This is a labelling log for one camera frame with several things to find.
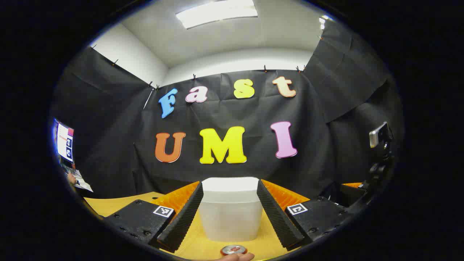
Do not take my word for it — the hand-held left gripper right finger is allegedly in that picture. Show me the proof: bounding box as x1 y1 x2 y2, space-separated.
257 179 357 251

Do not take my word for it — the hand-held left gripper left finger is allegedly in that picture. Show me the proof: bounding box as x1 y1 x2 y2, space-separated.
103 181 204 253

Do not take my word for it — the white desktop garbage bin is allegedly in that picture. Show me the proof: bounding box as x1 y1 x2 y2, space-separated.
199 177 264 242

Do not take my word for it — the red pop can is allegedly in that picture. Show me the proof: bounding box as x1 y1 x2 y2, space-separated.
221 245 248 256

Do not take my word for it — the wooden desktop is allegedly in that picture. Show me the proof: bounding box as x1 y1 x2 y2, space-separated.
84 191 363 261

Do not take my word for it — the black clamp stand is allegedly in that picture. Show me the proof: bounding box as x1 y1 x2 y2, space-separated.
348 125 395 218

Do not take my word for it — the silver phone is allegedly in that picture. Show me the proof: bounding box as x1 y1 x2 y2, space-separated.
369 122 389 148

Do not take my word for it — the white paper sheet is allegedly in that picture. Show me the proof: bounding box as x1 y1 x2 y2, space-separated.
72 169 94 192

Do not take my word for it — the black backdrop cloth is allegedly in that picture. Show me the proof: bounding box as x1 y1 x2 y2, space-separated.
51 18 405 200

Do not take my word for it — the computer monitor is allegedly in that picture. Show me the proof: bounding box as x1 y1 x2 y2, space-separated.
54 119 75 162

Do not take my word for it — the ceiling light panel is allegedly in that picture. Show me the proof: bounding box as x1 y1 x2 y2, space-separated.
176 0 258 29

